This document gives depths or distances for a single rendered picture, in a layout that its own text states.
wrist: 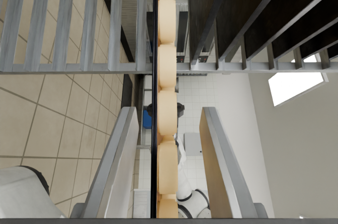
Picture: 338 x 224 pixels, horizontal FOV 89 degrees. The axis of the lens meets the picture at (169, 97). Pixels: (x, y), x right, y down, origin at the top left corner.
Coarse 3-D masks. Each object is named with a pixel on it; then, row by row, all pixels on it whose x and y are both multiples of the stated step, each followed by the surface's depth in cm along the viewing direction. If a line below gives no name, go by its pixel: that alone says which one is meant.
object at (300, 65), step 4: (296, 48) 58; (296, 52) 58; (300, 52) 57; (296, 56) 58; (300, 56) 56; (296, 60) 58; (300, 60) 56; (296, 64) 58; (300, 64) 56; (304, 64) 58; (296, 68) 58; (300, 68) 58; (304, 68) 58
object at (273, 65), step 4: (272, 44) 57; (268, 48) 59; (272, 48) 57; (268, 52) 59; (272, 52) 57; (268, 56) 59; (272, 56) 57; (268, 60) 59; (272, 60) 57; (276, 60) 59; (272, 64) 57; (276, 64) 58; (272, 68) 57; (276, 68) 58
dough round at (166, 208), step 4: (160, 200) 18; (164, 200) 18; (168, 200) 18; (172, 200) 18; (160, 204) 17; (164, 204) 17; (168, 204) 17; (172, 204) 17; (176, 204) 17; (160, 208) 16; (164, 208) 16; (168, 208) 16; (172, 208) 16; (176, 208) 17; (160, 212) 16; (164, 212) 16; (168, 212) 16; (172, 212) 16; (176, 212) 16; (160, 216) 16; (164, 216) 16; (168, 216) 16; (172, 216) 16; (176, 216) 16
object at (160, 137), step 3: (159, 42) 23; (159, 45) 23; (159, 87) 22; (159, 90) 22; (159, 135) 21; (162, 135) 30; (159, 138) 21; (159, 141) 21; (159, 144) 21; (159, 195) 21; (159, 198) 21
